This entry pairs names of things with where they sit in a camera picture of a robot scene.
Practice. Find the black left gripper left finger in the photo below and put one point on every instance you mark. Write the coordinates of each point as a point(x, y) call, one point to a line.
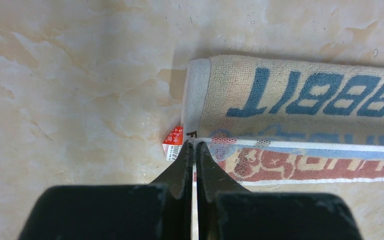
point(160, 210)

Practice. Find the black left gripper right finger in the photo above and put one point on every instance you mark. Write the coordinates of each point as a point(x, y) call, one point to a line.
point(229, 211)

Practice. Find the grey orange printed cloth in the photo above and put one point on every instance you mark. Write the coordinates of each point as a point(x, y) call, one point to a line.
point(269, 121)

